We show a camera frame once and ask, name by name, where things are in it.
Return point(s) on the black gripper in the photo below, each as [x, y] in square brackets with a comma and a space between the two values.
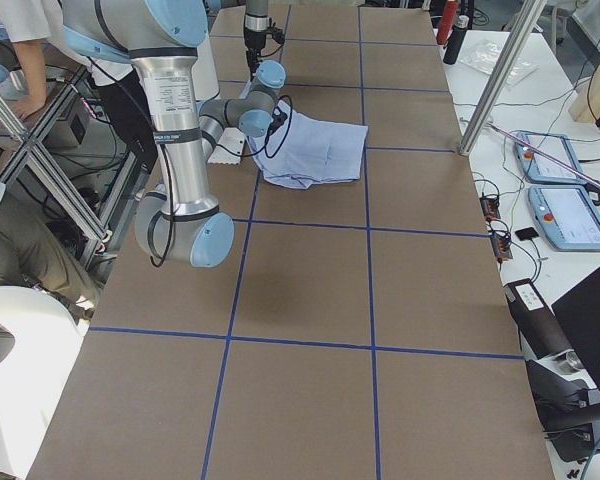
[270, 131]
[253, 44]

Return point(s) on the blue white striped shirt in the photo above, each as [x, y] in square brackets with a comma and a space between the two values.
[304, 151]

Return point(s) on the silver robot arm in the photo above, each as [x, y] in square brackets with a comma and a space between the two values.
[180, 219]
[257, 28]

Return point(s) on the person in black trousers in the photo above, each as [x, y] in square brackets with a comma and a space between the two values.
[126, 107]

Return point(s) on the red water bottle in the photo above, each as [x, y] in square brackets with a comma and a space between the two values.
[446, 21]

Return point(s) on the black water bottle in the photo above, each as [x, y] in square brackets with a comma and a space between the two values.
[455, 40]

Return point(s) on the reacher grabber tool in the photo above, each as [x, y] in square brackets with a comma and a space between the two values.
[529, 147]

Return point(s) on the blue teach pendant near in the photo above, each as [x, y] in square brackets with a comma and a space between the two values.
[567, 217]

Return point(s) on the black monitor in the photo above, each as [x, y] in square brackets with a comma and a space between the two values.
[578, 314]

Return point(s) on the white chair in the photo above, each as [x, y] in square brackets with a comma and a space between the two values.
[33, 374]

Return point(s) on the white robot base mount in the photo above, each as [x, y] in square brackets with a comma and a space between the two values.
[230, 148]

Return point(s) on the aluminium frame post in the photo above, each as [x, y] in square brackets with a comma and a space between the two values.
[516, 40]

